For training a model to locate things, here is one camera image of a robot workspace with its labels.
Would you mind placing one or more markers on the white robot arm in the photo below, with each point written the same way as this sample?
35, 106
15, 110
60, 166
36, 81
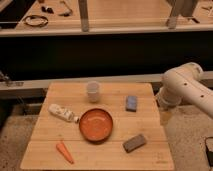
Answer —
183, 83

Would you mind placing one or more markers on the blue sponge block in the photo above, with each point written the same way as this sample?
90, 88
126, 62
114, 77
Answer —
131, 103

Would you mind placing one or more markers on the orange round bowl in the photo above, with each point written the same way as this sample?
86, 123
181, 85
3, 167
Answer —
96, 125

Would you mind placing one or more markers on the white tube bottle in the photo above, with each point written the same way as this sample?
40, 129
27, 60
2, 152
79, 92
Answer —
63, 113

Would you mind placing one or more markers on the wooden board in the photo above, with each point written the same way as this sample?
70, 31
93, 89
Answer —
121, 132

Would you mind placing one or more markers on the grey brown block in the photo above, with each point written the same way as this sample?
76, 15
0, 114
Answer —
134, 143

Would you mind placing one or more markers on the orange carrot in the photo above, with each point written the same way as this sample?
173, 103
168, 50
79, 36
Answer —
64, 151

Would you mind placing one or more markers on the dark bent tool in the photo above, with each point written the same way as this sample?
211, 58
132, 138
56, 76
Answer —
68, 11

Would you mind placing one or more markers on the black small object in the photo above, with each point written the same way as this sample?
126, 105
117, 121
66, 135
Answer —
47, 9

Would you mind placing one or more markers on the metal clamp left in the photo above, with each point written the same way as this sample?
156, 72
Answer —
7, 81

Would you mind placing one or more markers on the black device right edge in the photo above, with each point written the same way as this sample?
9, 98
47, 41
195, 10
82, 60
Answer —
209, 153

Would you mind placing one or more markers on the grey metal post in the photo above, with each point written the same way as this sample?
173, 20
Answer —
83, 9
177, 6

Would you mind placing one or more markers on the grey metal post right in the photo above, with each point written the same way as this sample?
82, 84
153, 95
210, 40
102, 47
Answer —
177, 6

